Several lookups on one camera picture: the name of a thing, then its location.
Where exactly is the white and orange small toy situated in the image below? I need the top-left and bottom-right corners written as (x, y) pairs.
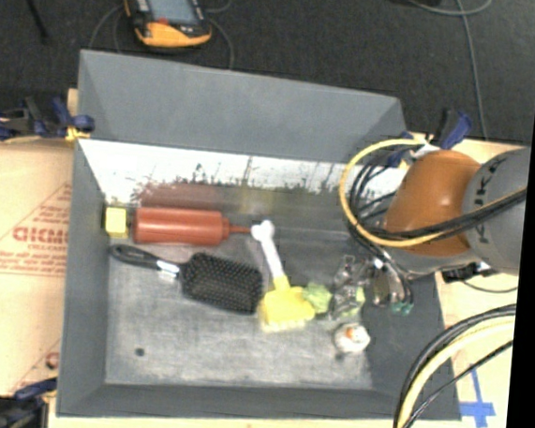
top-left (331, 320), bottom-right (374, 359)

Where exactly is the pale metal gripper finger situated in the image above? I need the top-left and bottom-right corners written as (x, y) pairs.
top-left (333, 254), bottom-right (366, 290)
top-left (328, 286), bottom-right (360, 322)

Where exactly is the yellow block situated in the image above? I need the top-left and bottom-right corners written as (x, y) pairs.
top-left (101, 205), bottom-right (131, 239)

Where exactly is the light green crumpled toy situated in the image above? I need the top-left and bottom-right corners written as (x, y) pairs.
top-left (301, 280), bottom-right (368, 323)

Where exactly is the brown cardboard board red print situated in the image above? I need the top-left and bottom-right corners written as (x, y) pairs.
top-left (0, 134), bottom-right (82, 406)

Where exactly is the red squeeze bottle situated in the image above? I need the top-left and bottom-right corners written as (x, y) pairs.
top-left (129, 202), bottom-right (254, 256)

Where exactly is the black hairbrush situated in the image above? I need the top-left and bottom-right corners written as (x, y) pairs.
top-left (103, 241), bottom-right (267, 317)

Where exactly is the black cylinder on white bracket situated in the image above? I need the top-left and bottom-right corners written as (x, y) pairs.
top-left (438, 259), bottom-right (498, 288)

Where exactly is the yellow brush white handle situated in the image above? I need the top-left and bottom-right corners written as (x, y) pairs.
top-left (240, 217), bottom-right (326, 339)

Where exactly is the grey metal bin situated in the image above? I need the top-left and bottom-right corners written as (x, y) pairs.
top-left (44, 48), bottom-right (493, 428)

